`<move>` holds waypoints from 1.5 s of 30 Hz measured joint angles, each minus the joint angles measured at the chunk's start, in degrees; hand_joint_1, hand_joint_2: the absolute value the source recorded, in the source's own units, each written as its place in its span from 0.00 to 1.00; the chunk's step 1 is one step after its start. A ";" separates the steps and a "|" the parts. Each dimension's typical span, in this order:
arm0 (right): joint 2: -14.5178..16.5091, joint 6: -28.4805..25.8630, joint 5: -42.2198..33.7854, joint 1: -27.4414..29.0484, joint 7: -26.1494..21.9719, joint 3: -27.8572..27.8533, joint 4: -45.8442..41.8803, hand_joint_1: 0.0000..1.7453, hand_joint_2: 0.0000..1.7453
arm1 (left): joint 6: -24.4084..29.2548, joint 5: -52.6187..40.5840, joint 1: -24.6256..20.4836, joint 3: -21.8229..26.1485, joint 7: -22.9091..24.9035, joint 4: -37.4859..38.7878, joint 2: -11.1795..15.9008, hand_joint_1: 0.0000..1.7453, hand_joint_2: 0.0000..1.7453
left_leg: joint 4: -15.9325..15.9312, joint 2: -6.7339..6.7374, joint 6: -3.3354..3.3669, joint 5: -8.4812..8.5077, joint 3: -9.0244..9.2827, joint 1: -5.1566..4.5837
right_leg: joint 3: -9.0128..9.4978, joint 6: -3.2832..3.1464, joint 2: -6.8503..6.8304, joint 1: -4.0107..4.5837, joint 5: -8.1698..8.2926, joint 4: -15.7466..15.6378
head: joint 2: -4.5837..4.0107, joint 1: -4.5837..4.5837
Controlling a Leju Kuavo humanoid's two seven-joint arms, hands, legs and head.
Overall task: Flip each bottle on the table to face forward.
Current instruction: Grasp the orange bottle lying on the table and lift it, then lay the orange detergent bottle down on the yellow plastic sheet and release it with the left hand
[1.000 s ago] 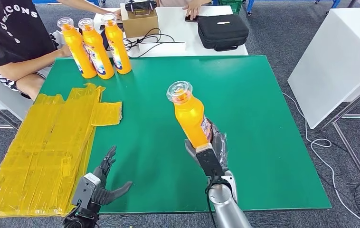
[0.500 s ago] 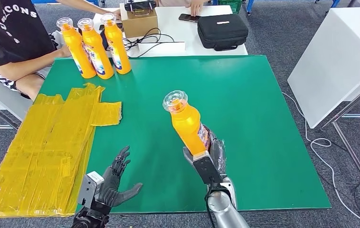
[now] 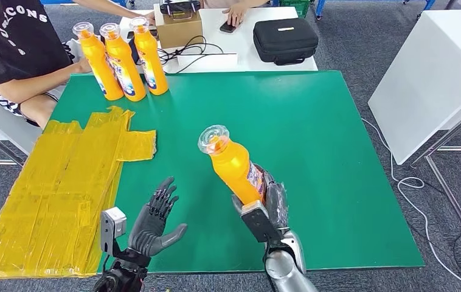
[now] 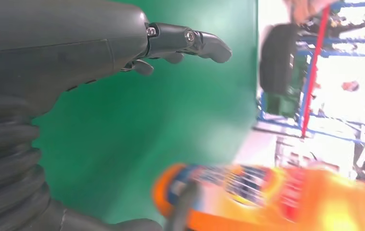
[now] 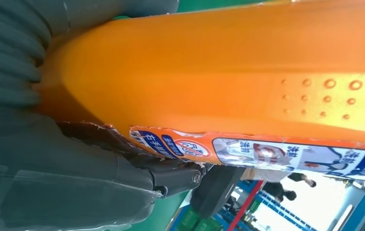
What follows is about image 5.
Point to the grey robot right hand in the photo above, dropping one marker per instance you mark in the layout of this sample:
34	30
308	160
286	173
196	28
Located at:
58	185

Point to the green plastic crate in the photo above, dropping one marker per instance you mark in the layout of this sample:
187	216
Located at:
209	225
187	221

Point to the black carrying case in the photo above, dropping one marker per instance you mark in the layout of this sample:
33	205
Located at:
216	188

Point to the person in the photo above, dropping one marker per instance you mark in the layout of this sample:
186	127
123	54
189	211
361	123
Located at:
276	190
302	179

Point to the blue metal rack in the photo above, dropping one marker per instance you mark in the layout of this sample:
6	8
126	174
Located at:
276	207

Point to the red post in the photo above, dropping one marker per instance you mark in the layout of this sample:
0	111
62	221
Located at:
246	205

